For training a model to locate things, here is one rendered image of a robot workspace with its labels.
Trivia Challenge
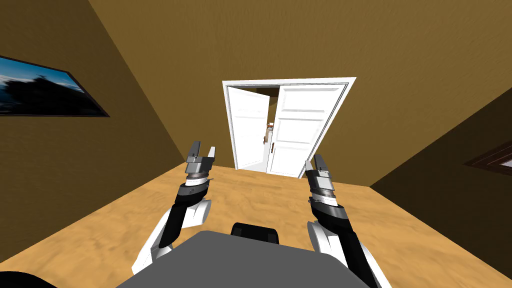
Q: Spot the narrow white panelled door leaf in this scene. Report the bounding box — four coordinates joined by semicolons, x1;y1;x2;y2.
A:
226;85;271;171

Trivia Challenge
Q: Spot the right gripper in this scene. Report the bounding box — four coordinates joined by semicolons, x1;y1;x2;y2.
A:
304;154;336;193

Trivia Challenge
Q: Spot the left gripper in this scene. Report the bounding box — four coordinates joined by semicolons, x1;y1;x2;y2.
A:
184;140;217;176

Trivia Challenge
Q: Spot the wide white panelled door leaf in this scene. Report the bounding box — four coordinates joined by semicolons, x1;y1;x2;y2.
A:
265;83;347;179

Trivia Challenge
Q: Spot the dark-framed blue sky picture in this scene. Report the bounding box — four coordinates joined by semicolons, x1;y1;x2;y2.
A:
0;55;111;119

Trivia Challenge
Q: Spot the dark brown framed window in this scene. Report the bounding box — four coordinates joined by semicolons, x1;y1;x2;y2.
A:
463;139;512;177

